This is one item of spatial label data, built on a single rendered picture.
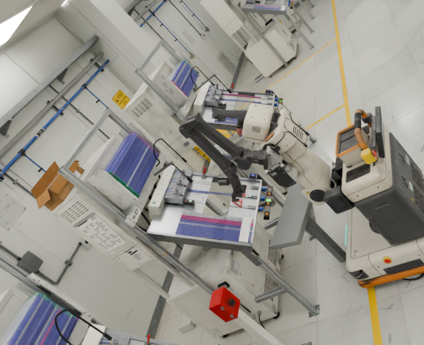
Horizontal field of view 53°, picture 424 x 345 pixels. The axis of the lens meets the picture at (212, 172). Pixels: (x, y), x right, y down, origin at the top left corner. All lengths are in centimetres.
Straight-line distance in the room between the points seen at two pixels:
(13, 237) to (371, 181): 301
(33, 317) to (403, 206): 193
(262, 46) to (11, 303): 593
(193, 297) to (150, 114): 175
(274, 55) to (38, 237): 487
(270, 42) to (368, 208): 520
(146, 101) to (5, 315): 233
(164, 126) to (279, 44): 369
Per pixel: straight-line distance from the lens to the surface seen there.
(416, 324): 276
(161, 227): 294
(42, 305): 227
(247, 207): 306
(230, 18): 730
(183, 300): 337
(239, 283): 309
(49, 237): 428
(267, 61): 748
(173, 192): 311
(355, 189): 239
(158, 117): 407
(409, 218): 254
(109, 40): 610
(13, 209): 423
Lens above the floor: 213
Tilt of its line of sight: 20 degrees down
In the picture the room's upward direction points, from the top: 46 degrees counter-clockwise
